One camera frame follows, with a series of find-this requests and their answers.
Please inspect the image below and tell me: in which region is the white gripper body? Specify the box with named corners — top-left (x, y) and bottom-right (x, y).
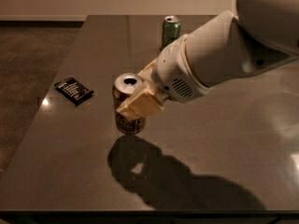
top-left (151, 35), bottom-right (210, 103)

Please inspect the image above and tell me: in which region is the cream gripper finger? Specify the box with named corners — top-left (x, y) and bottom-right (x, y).
top-left (138, 60), bottom-right (156, 82)
top-left (116, 82), bottom-right (164, 120)

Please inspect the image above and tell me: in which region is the orange soda can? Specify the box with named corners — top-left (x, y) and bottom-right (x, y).
top-left (112, 73), bottom-right (146, 134)

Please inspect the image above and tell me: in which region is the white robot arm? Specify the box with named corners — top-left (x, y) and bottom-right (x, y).
top-left (117, 0), bottom-right (299, 119)

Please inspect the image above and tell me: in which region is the green soda can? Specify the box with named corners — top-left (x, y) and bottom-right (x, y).
top-left (161, 15), bottom-right (180, 50)

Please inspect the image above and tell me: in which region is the black rxbar chocolate wrapper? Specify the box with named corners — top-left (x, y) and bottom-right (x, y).
top-left (54, 77), bottom-right (94, 106)

